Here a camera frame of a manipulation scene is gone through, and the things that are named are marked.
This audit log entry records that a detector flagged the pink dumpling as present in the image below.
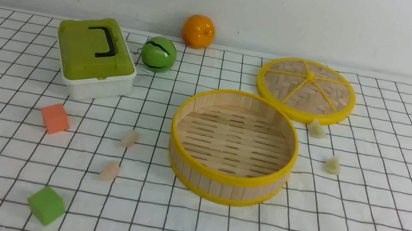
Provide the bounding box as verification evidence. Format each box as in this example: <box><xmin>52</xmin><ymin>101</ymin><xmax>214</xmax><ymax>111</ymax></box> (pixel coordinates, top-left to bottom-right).
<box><xmin>119</xmin><ymin>130</ymin><xmax>140</xmax><ymax>148</ymax></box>
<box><xmin>98</xmin><ymin>161</ymin><xmax>120</xmax><ymax>182</ymax></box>

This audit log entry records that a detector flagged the pale yellow dumpling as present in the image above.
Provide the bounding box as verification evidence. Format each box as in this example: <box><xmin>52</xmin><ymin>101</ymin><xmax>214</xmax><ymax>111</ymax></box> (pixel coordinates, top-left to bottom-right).
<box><xmin>307</xmin><ymin>119</ymin><xmax>326</xmax><ymax>139</ymax></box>
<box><xmin>324</xmin><ymin>155</ymin><xmax>341</xmax><ymax>176</ymax></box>

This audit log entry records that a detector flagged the bamboo steamer tray yellow rim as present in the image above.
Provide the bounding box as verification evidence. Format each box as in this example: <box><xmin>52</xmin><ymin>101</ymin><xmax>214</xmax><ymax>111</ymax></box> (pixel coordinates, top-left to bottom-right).
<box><xmin>168</xmin><ymin>89</ymin><xmax>299</xmax><ymax>207</ymax></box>

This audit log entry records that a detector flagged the bamboo steamer lid yellow rim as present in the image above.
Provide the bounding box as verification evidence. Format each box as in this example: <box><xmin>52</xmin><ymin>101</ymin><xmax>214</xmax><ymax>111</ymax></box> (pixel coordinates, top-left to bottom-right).
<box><xmin>256</xmin><ymin>58</ymin><xmax>356</xmax><ymax>126</ymax></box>

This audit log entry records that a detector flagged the green ball with black stripes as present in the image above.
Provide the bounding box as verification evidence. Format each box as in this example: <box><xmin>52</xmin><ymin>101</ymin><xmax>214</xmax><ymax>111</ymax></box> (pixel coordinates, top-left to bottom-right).
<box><xmin>141</xmin><ymin>36</ymin><xmax>177</xmax><ymax>72</ymax></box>

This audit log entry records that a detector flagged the orange fruit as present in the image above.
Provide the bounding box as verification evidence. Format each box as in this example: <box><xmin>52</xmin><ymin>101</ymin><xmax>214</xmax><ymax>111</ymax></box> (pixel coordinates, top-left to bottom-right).
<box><xmin>182</xmin><ymin>15</ymin><xmax>216</xmax><ymax>50</ymax></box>

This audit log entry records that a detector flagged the green-lidded white plastic box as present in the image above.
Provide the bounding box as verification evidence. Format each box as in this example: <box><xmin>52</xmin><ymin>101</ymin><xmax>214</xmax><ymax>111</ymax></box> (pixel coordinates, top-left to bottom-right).
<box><xmin>57</xmin><ymin>18</ymin><xmax>137</xmax><ymax>100</ymax></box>

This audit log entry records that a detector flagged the orange foam cube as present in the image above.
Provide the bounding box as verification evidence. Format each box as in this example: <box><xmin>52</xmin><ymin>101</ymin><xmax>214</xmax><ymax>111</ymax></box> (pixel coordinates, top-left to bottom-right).
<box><xmin>41</xmin><ymin>103</ymin><xmax>70</xmax><ymax>135</ymax></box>

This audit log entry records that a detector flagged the green foam cube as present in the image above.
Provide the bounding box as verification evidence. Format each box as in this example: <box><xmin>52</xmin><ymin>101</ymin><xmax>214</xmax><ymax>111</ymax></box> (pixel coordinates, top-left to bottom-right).
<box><xmin>27</xmin><ymin>186</ymin><xmax>65</xmax><ymax>226</ymax></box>

